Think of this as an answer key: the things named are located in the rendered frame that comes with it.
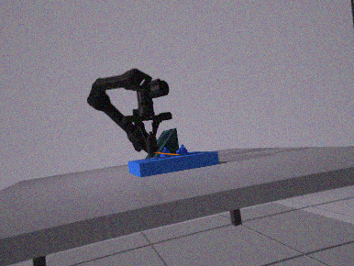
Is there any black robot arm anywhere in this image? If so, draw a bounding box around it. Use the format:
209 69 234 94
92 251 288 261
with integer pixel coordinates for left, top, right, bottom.
87 69 169 152

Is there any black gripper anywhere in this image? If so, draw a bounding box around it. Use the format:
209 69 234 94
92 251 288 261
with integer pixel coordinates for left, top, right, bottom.
122 99 172 141

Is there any black micro servo with orange cable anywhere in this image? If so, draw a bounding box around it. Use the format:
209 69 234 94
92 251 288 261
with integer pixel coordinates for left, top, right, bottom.
145 131 180 155

